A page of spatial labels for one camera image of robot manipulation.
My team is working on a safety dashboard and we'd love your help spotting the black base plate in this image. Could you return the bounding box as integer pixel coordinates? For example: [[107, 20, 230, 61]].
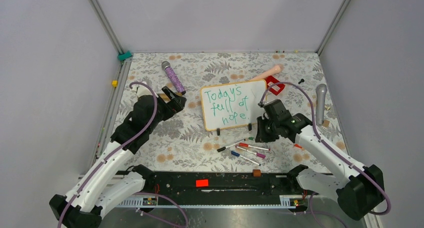
[[140, 171, 312, 201]]

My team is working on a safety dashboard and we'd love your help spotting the purple glitter toy microphone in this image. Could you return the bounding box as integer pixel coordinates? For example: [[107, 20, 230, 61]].
[[161, 61, 186, 95]]

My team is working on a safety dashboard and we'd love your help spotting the cable duct rail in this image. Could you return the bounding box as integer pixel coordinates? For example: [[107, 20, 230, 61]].
[[117, 194, 309, 209]]

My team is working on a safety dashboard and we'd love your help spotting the silver toy microphone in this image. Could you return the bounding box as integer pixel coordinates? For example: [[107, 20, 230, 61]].
[[315, 84, 328, 126]]

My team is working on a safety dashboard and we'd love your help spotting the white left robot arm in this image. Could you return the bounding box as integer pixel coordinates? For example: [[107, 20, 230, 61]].
[[49, 82, 187, 227]]

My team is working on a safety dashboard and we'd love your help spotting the red whiteboard marker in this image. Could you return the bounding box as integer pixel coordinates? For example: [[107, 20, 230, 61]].
[[238, 143, 270, 151]]

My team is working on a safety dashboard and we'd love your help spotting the floral tablecloth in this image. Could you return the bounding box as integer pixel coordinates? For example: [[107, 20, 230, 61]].
[[114, 53, 326, 172]]

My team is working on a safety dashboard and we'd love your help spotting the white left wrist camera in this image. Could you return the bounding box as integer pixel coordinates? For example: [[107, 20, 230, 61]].
[[136, 81, 152, 98]]

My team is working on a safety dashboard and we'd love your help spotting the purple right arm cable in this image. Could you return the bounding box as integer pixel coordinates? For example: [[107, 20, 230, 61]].
[[257, 82, 392, 228]]

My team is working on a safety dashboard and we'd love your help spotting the magenta whiteboard marker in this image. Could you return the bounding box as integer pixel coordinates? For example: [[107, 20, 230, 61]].
[[236, 146, 266, 159]]

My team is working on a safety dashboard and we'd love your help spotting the orange cylinder block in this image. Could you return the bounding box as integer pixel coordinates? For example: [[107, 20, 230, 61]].
[[252, 169, 262, 177]]

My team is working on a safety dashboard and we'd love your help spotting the black whiteboard marker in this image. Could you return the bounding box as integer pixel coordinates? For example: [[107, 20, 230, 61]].
[[217, 139, 246, 152]]

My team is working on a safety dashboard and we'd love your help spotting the red tape patch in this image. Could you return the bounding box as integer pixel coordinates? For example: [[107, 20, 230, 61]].
[[195, 179, 209, 188]]

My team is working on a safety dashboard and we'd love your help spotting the yellow small cube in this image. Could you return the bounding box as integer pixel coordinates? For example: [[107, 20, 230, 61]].
[[111, 80, 118, 88]]

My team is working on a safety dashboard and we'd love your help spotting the yellow framed whiteboard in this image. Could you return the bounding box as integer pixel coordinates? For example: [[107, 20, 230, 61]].
[[200, 79, 267, 131]]

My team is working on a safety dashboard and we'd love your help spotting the teal corner clamp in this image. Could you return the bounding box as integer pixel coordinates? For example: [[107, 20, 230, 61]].
[[117, 51, 133, 62]]

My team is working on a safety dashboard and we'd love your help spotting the pink toy microphone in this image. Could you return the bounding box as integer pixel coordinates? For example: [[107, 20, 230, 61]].
[[251, 64, 284, 81]]

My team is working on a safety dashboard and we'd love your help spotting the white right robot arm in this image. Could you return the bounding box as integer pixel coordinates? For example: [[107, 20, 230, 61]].
[[255, 100, 385, 220]]

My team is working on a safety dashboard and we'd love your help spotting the red square frame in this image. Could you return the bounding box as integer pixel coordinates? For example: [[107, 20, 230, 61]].
[[265, 76, 286, 96]]

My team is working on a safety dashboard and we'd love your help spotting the gold toy microphone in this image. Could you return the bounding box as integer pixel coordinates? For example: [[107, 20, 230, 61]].
[[158, 93, 183, 102]]

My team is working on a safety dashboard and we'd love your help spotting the blue whiteboard marker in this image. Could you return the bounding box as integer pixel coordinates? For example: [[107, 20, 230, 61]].
[[230, 150, 261, 166]]

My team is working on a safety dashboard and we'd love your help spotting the small tan wooden block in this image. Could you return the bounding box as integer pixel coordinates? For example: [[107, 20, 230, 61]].
[[322, 120, 330, 128]]

